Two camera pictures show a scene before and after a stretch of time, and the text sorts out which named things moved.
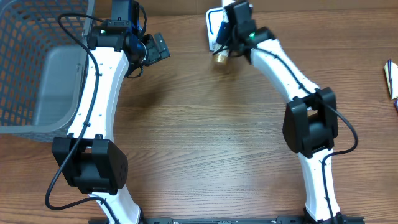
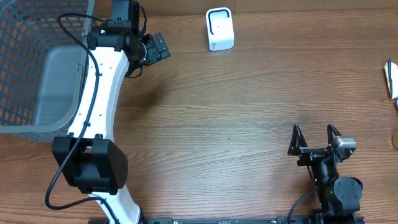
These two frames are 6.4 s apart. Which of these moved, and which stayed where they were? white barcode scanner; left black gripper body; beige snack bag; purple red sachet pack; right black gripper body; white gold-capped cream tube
Moved: white gold-capped cream tube; right black gripper body
Stayed: left black gripper body; white barcode scanner; beige snack bag; purple red sachet pack
